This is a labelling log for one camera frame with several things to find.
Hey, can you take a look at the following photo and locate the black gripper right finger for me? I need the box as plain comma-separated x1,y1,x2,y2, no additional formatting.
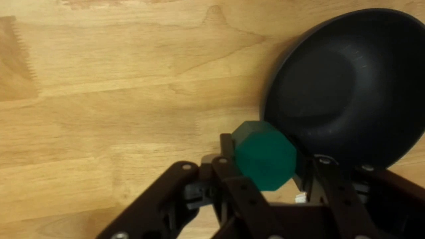
308,157,377,239

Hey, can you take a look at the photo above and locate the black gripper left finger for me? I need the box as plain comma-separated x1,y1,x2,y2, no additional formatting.
211,133,284,239

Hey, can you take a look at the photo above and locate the green octagonal block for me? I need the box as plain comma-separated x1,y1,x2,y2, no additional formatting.
232,120,298,191

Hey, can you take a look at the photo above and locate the black bowl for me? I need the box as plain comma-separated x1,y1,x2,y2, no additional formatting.
262,7,425,167

